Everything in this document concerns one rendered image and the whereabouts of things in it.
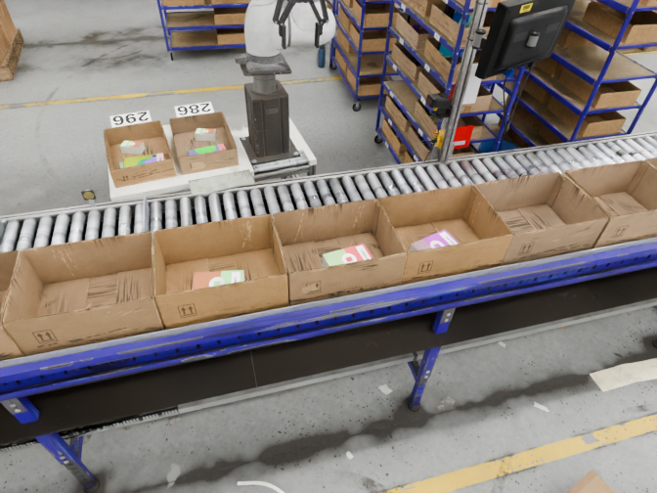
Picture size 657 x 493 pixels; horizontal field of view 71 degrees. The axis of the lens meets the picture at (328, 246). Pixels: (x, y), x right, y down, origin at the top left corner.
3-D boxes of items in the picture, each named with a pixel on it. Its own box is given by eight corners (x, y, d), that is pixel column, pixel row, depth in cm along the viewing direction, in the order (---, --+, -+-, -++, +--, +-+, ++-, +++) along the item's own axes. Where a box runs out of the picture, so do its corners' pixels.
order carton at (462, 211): (462, 217, 189) (473, 183, 177) (500, 268, 169) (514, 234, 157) (372, 232, 181) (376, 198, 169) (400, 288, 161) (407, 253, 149)
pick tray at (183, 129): (224, 127, 257) (222, 111, 250) (240, 165, 232) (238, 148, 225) (172, 135, 249) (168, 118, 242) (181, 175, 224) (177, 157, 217)
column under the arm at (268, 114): (240, 139, 249) (233, 80, 226) (285, 131, 256) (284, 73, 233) (251, 165, 232) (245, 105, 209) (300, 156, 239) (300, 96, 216)
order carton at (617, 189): (624, 191, 205) (643, 158, 194) (675, 235, 185) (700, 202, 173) (547, 203, 197) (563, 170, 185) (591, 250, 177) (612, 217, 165)
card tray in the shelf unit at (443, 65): (422, 54, 292) (425, 37, 285) (467, 52, 297) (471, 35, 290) (447, 82, 264) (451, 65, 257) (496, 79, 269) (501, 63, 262)
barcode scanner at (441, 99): (420, 112, 228) (427, 91, 221) (442, 112, 231) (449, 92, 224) (426, 117, 223) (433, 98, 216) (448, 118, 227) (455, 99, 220)
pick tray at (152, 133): (164, 136, 248) (160, 119, 241) (177, 176, 223) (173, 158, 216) (109, 146, 240) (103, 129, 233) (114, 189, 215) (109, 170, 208)
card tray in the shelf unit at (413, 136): (407, 138, 334) (409, 125, 327) (445, 133, 340) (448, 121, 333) (429, 169, 306) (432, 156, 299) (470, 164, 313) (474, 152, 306)
